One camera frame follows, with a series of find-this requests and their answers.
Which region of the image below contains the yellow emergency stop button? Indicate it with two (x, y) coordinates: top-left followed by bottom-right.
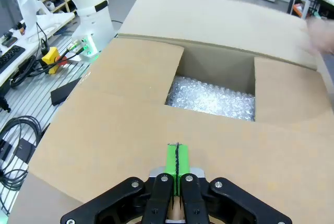
(41, 46), (67, 75)

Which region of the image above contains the person's right hand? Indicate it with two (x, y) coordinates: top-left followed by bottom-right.
(299, 16), (334, 54)

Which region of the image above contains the brown cardboard box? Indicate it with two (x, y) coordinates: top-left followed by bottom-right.
(7, 0), (334, 224)

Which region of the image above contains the small black device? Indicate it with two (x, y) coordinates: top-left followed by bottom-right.
(2, 37), (17, 47)

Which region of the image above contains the green right gripper left finger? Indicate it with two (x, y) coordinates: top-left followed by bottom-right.
(60, 143), (179, 224)

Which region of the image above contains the clear bubble wrap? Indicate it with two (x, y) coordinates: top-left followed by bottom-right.
(164, 75), (256, 123)

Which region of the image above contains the black wedge block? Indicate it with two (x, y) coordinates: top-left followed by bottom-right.
(50, 78), (80, 107)

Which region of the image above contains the black coiled cable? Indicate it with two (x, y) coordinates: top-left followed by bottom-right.
(0, 115), (44, 191)

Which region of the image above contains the small black box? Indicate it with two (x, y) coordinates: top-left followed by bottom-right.
(15, 137), (37, 162)

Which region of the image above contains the black keyboard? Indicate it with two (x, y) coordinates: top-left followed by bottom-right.
(0, 45), (26, 75)

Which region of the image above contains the green right gripper right finger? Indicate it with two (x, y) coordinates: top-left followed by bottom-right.
(177, 144), (292, 224)

